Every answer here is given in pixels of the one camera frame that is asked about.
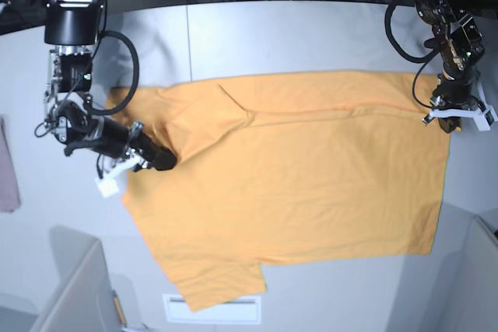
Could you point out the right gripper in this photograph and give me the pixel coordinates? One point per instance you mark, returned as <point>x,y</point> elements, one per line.
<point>116,140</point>

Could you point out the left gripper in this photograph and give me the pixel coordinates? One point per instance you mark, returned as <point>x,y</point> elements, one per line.
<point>454,93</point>

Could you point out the orange T-shirt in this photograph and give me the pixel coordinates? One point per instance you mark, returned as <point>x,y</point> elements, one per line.
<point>285,169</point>

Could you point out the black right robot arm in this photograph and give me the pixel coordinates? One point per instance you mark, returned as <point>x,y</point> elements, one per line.
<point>75,30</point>

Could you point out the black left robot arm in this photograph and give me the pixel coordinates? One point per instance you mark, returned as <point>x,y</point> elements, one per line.
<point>456,39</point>

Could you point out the grey bin right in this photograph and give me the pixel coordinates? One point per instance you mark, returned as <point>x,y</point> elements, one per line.
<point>474,298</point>

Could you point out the grey bin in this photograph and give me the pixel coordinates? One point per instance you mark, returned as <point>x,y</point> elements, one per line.
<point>82,301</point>
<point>474,298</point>

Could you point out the orange pencil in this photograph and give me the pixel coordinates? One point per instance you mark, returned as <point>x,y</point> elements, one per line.
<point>119,309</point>

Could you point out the grey bin left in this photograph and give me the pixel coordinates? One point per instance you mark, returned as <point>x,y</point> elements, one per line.
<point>82,301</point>

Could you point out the pink folded cloth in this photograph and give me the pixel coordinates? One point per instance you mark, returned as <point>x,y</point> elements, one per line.
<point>10,199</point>

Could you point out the white label plate on table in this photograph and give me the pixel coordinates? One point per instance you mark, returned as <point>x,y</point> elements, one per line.
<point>243,311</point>

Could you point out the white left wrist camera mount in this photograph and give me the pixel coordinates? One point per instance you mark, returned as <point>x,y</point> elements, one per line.
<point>484,117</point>

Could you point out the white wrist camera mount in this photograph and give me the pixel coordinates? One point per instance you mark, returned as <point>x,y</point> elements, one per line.
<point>107,176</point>
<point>484,117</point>

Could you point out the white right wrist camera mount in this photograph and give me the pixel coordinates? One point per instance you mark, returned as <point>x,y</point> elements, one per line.
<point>107,176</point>

